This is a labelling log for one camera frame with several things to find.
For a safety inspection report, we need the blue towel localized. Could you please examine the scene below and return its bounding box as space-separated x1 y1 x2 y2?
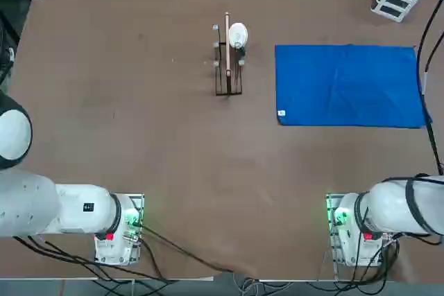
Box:
274 44 433 129

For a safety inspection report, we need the black wire cup rack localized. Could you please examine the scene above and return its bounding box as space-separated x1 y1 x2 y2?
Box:
212 12 248 97

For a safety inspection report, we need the black left base cable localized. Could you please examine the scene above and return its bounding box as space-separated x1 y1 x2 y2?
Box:
138 223 250 276

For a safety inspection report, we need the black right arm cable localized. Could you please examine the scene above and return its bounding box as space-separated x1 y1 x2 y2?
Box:
416 0 444 175

